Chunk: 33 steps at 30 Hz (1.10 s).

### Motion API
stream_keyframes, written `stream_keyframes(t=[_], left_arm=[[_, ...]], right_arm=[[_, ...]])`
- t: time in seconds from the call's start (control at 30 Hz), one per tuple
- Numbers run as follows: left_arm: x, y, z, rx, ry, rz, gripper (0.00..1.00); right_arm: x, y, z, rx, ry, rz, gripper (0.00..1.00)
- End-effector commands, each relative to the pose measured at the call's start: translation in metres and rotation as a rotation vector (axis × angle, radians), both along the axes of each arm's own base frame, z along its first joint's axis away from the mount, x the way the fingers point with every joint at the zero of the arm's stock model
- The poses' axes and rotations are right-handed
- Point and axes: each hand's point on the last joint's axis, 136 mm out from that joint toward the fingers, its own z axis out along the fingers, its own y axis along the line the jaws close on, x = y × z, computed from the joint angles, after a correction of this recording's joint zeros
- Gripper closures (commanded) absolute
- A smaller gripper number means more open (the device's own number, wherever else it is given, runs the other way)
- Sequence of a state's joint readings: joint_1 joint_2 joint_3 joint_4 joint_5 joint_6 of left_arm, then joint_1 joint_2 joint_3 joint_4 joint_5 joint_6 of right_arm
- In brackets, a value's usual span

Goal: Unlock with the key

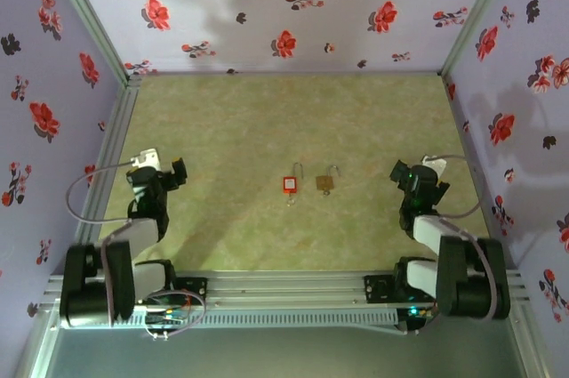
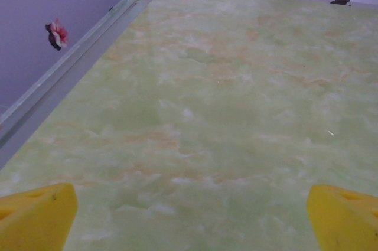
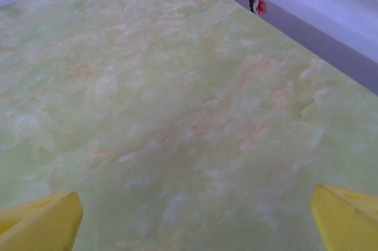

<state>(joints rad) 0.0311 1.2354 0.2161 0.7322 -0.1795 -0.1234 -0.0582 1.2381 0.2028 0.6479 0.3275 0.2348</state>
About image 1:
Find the red padlock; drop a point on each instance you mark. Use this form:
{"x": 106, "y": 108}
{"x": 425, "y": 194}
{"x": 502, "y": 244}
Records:
{"x": 289, "y": 185}

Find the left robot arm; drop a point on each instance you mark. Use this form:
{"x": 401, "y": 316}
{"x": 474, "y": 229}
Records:
{"x": 89, "y": 289}

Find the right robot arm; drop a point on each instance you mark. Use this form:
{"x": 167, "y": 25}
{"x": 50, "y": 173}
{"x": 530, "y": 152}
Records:
{"x": 471, "y": 289}

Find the brass padlock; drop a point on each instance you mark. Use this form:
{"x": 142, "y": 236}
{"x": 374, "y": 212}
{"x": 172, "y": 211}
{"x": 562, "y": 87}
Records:
{"x": 324, "y": 182}

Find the controller board with green light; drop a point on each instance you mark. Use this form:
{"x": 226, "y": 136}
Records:
{"x": 420, "y": 312}

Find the aluminium side rail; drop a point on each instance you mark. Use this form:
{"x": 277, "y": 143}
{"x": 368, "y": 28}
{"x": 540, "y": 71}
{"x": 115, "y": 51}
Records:
{"x": 114, "y": 142}

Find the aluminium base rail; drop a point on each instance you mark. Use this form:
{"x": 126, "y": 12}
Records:
{"x": 289, "y": 291}

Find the aluminium corner post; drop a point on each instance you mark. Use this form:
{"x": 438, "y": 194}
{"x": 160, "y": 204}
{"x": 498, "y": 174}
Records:
{"x": 91, "y": 18}
{"x": 475, "y": 13}

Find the grey metal base plate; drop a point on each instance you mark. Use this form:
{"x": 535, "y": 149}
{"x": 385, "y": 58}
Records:
{"x": 284, "y": 356}

